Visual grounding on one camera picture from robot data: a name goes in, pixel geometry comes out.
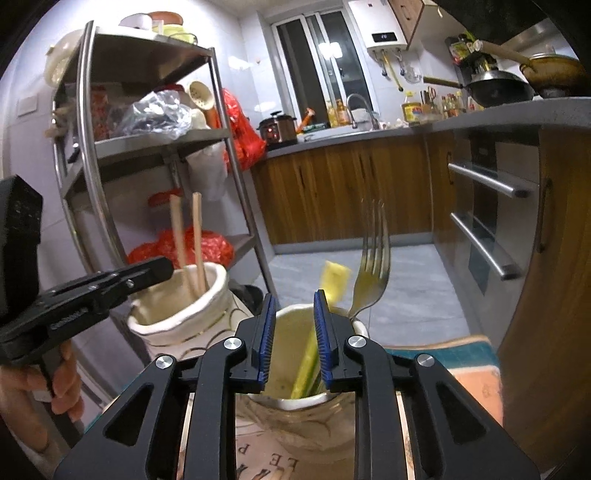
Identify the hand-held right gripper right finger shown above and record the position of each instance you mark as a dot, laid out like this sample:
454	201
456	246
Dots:
322	339

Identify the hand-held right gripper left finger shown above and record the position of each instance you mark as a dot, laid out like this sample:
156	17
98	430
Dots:
268	339

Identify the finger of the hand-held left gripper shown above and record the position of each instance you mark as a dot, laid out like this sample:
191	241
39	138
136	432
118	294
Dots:
138	274

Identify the wooden chopstick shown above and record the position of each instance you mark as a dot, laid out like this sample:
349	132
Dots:
199	240
181	240

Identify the yellow plastic fork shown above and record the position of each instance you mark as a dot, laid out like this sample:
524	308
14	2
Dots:
334	281

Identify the white ceramic utensil holder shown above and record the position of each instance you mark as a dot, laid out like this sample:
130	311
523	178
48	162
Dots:
184	323

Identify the large steel fork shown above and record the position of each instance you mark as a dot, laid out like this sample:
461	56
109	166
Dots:
371	272

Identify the person's left hand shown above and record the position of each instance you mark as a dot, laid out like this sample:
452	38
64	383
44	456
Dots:
27	397

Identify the large red plastic bag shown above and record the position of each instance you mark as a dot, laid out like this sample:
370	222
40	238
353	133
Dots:
194	247

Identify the metal shelf rack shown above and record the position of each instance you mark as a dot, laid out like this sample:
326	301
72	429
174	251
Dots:
87	138

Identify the white plastic bag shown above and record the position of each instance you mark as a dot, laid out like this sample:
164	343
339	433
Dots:
207	170

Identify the wooden base cabinets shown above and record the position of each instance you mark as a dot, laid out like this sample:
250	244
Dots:
332	189

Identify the printed tablecloth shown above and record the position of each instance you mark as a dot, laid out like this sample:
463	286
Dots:
475	383

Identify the clear plastic bag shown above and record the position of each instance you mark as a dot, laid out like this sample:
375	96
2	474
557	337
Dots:
157	115

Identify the hanging red plastic bag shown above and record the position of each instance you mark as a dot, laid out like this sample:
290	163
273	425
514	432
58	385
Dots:
242	134

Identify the beige strainer ladle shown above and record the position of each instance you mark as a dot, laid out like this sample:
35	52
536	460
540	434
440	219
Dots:
201	94

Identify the dark red rice cooker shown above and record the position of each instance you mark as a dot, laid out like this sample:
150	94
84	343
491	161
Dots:
277	129

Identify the orange kitchen tool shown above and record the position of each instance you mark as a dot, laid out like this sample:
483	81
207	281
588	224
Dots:
308	117

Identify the yellow liquid bottle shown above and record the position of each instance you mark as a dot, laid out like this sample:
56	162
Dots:
343	113
331	113

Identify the steel faucet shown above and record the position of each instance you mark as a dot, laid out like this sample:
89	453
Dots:
362	104

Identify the cooking oil bottle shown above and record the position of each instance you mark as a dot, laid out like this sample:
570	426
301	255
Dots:
412	110

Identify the row of condiment bottles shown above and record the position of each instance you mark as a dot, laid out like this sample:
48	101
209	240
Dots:
445	105

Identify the sliding window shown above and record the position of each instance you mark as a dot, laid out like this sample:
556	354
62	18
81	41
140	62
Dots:
318	64

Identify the black wok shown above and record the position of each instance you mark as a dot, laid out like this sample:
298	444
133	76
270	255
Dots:
501	92

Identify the white water heater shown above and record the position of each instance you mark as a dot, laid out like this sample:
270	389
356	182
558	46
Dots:
376	23

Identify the brown frying pan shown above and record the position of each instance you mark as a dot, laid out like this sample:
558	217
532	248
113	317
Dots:
554	69

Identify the black range hood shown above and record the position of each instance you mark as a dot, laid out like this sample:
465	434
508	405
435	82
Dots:
485	18

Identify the white wall switch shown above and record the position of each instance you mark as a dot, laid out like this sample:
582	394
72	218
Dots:
27	106

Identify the wall spice rack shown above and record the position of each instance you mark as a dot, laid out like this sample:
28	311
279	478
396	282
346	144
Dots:
464	50

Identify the wooden wall cabinets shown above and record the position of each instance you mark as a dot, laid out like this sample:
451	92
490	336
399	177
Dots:
406	16

